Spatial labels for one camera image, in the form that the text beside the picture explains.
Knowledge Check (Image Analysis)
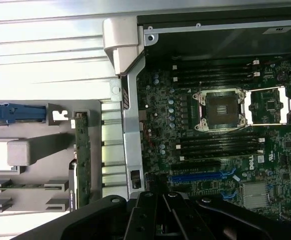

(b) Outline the black expansion slot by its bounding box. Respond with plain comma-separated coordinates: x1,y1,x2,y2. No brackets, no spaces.
170,161,222,172

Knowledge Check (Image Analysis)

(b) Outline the silver chipset heatsink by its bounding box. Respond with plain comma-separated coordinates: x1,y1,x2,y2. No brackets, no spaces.
242,181,271,210

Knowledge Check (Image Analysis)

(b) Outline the silver socket cover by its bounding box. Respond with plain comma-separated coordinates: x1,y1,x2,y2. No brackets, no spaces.
244,86,291,125

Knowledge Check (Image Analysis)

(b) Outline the green RAM stick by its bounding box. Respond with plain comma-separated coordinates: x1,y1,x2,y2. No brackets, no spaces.
0,183,48,189

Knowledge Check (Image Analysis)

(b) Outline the black open PC case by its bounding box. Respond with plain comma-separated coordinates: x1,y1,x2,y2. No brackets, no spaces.
101,13,291,226

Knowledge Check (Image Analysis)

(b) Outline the grey parts rack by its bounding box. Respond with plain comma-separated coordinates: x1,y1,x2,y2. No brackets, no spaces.
0,99,103,218

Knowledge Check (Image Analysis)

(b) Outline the green motherboard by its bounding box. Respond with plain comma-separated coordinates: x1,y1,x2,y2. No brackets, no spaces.
137,58,291,222

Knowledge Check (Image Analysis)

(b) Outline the CPU socket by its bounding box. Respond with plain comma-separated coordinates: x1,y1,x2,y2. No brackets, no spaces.
192,87,248,132

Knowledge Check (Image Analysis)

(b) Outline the blue disk caddy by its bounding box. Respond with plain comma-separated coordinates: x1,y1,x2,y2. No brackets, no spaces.
0,103,48,124

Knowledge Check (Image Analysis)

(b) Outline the blue expansion slot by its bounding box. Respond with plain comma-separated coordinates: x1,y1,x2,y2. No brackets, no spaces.
168,171,223,183

